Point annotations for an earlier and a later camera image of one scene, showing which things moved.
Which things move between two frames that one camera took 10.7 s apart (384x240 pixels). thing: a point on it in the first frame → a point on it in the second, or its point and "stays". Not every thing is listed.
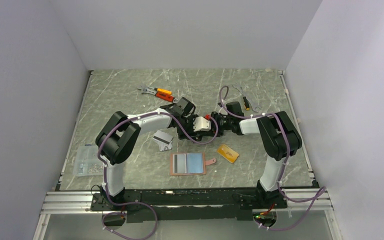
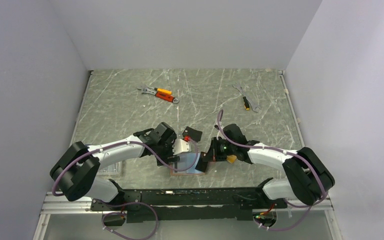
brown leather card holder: [189, 163] stays
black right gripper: [216, 116] → [213, 154]
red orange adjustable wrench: [167, 97] stays
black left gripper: [190, 132] → [172, 159]
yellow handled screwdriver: [246, 104] stays
